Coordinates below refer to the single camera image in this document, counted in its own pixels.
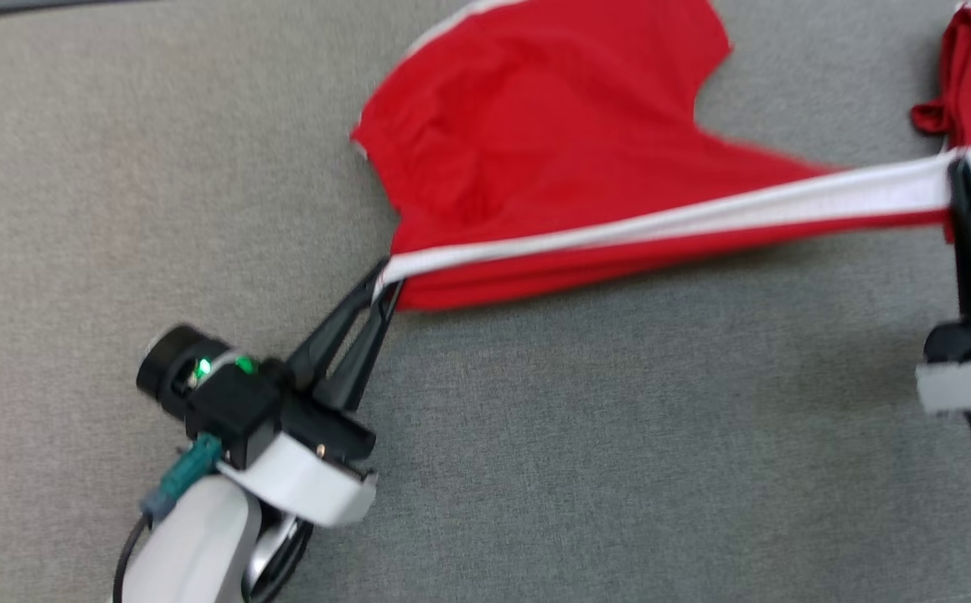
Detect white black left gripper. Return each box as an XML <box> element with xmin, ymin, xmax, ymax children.
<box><xmin>217</xmin><ymin>255</ymin><xmax>406</xmax><ymax>528</ymax></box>

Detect red shorts with white stripe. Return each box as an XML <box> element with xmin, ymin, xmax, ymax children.
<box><xmin>351</xmin><ymin>0</ymin><xmax>971</xmax><ymax>312</ymax></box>

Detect grey fabric sofa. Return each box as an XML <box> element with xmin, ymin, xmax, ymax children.
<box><xmin>0</xmin><ymin>0</ymin><xmax>971</xmax><ymax>603</ymax></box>

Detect teal plug black left cable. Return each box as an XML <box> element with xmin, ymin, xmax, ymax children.
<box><xmin>112</xmin><ymin>434</ymin><xmax>225</xmax><ymax>603</ymax></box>

